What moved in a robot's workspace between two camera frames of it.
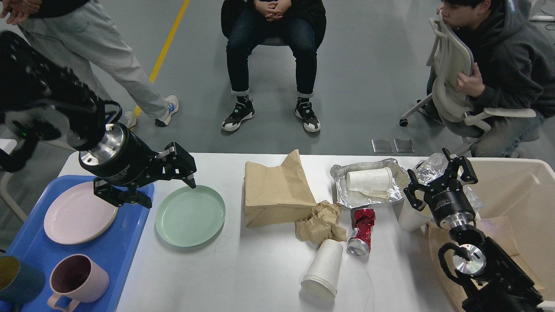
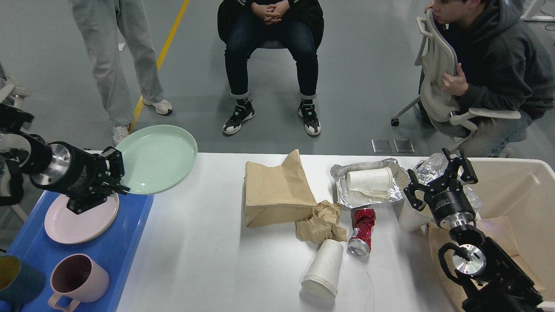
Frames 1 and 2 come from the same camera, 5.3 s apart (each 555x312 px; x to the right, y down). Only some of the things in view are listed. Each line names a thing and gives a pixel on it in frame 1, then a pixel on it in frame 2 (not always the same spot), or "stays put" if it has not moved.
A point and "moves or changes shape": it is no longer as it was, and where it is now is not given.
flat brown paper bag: x=500 y=231 stays put
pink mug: x=79 y=276 stays put
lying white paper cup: x=321 y=278 stays put
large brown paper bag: x=279 y=195 stays put
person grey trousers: x=76 y=40 to x=99 y=21
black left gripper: x=123 y=157 to x=87 y=183
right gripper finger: x=469 y=176 stays put
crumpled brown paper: x=321 y=224 stays put
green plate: x=188 y=217 moves or changes shape
